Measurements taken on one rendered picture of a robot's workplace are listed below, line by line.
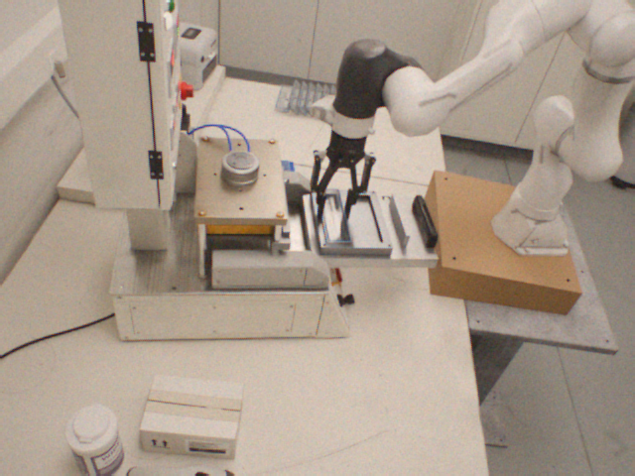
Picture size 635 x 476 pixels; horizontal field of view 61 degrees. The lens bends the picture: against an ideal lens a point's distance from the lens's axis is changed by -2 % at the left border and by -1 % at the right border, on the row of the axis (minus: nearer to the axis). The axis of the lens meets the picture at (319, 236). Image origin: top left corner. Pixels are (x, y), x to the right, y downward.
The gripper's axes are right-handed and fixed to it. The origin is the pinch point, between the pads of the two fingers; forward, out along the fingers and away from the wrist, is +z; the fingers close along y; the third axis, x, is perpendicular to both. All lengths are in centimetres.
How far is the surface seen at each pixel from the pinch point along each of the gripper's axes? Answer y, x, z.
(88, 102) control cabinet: -46, -17, -34
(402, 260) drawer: 15.0, -11.2, 6.5
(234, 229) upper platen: -22.9, -10.6, -2.0
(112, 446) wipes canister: -44, -47, 17
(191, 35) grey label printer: -37, 97, 7
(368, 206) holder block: 9.9, 5.4, 5.1
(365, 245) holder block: 6.1, -9.5, 3.5
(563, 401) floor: 110, 2, 104
